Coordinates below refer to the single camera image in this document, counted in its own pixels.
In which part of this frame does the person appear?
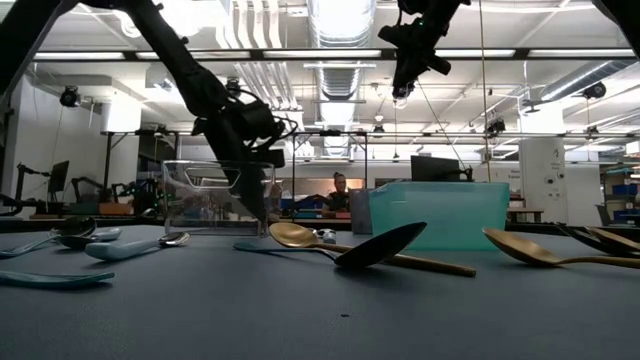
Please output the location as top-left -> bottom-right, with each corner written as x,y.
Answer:
299,171 -> 352,220

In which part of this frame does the clear plastic container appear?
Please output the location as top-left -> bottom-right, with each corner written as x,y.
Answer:
161,159 -> 277,237

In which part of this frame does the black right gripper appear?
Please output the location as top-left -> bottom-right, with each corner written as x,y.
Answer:
378,9 -> 451,87

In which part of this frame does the blue-grey table mat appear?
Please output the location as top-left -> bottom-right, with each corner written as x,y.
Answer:
0,223 -> 640,360

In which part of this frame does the teal plastic container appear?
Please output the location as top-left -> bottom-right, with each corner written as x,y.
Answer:
368,180 -> 511,252

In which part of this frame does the thin hanging cord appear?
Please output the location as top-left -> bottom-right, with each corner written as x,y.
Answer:
478,0 -> 494,169

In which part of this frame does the smoky grey plastic container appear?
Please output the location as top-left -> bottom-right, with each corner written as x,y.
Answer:
348,187 -> 375,236

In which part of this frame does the wooden bench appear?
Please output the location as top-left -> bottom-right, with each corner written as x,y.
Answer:
506,207 -> 545,225

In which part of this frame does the black computer monitor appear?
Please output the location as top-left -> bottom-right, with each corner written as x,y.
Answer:
410,155 -> 462,183
48,160 -> 71,202

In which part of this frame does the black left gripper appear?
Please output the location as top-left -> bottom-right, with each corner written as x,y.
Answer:
192,97 -> 287,225

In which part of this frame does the orange box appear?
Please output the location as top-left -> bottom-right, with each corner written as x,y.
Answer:
98,201 -> 135,217

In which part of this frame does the shelf with blue bins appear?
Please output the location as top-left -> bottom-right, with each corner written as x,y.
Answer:
601,166 -> 640,225

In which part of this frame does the black spoon teal handle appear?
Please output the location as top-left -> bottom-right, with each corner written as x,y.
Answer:
0,269 -> 117,290
232,221 -> 429,270
556,223 -> 640,257
0,215 -> 98,260

